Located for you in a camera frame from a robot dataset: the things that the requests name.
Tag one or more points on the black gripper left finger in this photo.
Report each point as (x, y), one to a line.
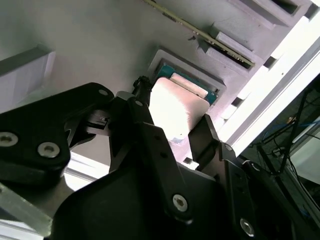
(37, 125)

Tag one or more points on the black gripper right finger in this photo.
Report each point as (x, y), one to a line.
(237, 195)

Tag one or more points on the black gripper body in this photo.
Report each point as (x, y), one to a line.
(112, 212)

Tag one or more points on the silver CPU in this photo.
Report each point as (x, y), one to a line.
(175, 110)

